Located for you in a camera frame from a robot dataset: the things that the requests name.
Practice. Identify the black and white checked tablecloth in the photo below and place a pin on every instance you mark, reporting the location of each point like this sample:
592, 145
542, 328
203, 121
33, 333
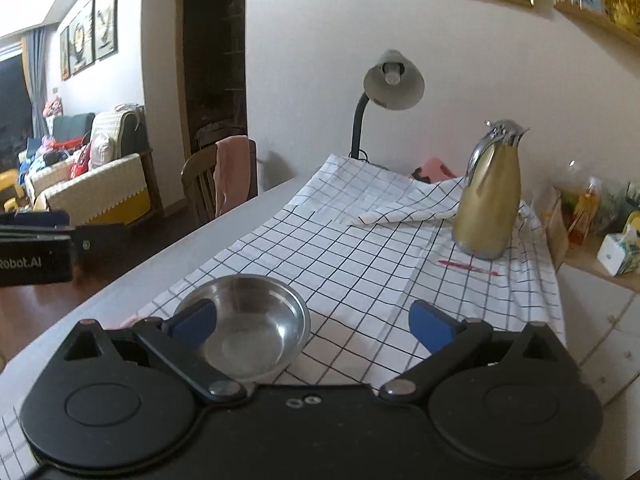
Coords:
375, 270

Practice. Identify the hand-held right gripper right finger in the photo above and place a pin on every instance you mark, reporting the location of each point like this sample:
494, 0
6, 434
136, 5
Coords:
430, 327

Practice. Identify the pink towel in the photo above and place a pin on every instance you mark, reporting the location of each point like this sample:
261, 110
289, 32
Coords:
231, 175

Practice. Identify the white drawer cabinet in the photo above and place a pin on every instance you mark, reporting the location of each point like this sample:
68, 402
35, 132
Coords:
610, 330

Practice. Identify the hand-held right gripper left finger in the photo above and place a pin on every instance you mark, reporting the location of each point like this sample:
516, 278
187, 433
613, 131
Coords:
192, 322

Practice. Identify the glass jar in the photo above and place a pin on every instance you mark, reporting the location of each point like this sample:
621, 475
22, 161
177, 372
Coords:
582, 200

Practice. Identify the sofa with cream cover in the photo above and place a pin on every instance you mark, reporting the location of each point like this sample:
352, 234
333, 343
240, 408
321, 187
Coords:
105, 190

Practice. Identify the grey gooseneck desk lamp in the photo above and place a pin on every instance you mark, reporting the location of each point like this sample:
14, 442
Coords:
395, 85

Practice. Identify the dark green sofa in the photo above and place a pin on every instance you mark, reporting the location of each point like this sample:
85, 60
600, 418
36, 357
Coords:
72, 127

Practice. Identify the black framed wall picture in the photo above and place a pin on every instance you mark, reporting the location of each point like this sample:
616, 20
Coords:
106, 17
81, 37
65, 52

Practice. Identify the gold thermos jug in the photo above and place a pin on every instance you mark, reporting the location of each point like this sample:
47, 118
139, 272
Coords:
487, 210

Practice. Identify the pink object behind tablecloth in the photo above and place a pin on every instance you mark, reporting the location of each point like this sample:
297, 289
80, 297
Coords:
435, 170

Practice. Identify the red pen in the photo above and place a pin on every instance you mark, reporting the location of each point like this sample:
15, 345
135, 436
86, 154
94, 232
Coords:
467, 266

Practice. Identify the grey window curtain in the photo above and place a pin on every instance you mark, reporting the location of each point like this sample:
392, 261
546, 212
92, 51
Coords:
36, 85

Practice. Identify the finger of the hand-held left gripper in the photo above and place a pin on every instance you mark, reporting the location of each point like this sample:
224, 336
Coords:
100, 247

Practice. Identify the stainless steel bowl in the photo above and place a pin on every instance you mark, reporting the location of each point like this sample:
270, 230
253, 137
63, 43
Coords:
250, 330

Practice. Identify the wooden chair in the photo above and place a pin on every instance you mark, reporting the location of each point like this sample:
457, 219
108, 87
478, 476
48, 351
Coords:
197, 185

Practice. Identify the white tissue box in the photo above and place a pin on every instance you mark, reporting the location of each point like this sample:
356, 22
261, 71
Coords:
617, 252

